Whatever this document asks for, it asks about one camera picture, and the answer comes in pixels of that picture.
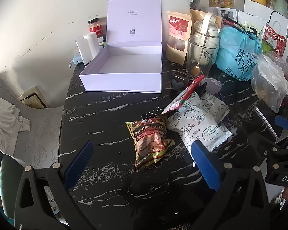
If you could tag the kraft pouch with red label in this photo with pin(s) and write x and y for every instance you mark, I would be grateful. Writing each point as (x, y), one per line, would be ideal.
(177, 28)

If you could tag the gold spoon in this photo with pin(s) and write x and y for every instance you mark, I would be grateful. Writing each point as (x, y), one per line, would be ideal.
(196, 70)

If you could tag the small black square holder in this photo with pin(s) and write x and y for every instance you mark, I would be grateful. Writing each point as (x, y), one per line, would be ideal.
(180, 80)

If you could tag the white tissue roll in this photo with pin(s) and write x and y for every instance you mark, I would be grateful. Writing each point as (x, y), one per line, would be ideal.
(91, 45)

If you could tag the white paper bag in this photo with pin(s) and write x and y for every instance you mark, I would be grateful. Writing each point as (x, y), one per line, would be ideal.
(276, 19)

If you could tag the red snack packet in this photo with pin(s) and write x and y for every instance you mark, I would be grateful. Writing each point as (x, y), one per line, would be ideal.
(180, 98)

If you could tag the black phone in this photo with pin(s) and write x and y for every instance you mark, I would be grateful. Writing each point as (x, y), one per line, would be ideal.
(266, 117)

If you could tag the blue plastic bag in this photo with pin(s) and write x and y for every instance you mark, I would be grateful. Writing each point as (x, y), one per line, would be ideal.
(235, 50)

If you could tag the clear glass cup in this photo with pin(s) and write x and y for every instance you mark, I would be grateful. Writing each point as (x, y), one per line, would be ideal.
(194, 57)

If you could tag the lavender sachet with tassel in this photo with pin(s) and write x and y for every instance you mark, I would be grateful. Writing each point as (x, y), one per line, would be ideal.
(212, 85)

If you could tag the red and white printed bag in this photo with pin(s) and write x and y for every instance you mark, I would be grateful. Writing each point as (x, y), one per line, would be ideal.
(276, 40)

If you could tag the clear plastic bag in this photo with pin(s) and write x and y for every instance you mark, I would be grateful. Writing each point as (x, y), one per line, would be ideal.
(268, 83)

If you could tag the red-label jar black lid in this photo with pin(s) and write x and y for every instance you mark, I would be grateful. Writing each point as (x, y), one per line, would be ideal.
(95, 26)

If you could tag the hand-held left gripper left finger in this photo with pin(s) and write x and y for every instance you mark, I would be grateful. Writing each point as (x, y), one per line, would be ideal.
(79, 163)

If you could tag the grey cloth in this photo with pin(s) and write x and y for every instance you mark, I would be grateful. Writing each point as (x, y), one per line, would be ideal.
(4, 122)

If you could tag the lavender gift box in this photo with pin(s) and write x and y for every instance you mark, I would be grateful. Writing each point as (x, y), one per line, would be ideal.
(124, 64)

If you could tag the white printed snack packet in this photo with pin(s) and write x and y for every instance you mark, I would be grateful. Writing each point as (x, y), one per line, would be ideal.
(196, 124)
(216, 105)

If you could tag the plain kraft pouch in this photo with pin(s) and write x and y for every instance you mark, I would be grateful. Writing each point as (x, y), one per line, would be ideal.
(198, 16)

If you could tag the black and white booklet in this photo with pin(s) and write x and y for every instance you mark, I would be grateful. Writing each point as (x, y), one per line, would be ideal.
(228, 13)

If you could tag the grey leaf-pattern chair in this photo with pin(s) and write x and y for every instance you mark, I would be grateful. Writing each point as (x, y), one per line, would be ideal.
(43, 134)

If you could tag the brown cereal snack packet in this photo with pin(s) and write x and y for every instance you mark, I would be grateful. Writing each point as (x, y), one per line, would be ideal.
(148, 141)

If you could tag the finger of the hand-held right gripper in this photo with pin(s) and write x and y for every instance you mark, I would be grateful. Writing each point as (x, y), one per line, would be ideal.
(286, 123)
(271, 152)

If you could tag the red foil packet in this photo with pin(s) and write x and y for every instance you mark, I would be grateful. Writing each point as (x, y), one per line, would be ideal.
(226, 24)

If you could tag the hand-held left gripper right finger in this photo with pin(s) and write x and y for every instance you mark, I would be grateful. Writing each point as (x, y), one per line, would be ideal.
(206, 165)

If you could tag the white and green pouch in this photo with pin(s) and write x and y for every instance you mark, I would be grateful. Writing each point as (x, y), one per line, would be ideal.
(250, 24)

